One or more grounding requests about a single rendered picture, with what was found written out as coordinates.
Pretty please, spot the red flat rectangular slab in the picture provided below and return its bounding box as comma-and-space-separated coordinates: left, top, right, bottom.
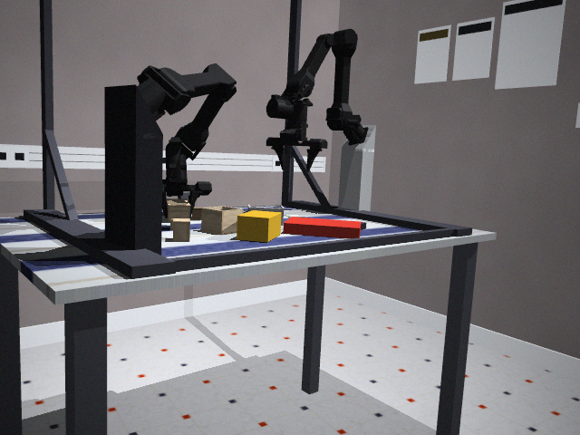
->
283, 217, 361, 238

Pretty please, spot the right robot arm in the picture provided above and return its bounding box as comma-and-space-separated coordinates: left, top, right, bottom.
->
137, 63, 237, 163

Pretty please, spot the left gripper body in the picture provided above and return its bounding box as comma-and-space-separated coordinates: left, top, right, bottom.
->
266, 120, 328, 150

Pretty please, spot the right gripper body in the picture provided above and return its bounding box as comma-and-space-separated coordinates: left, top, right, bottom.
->
162, 161, 212, 196

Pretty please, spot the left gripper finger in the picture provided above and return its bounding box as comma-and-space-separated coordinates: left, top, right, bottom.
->
306, 149, 322, 171
271, 148, 286, 170

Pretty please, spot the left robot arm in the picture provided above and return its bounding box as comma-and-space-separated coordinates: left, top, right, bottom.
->
266, 29, 368, 145

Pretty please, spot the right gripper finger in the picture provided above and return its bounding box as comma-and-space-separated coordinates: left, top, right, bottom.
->
188, 191, 202, 218
162, 191, 168, 218

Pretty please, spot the yellow block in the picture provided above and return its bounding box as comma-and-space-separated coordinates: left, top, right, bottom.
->
237, 210, 282, 242

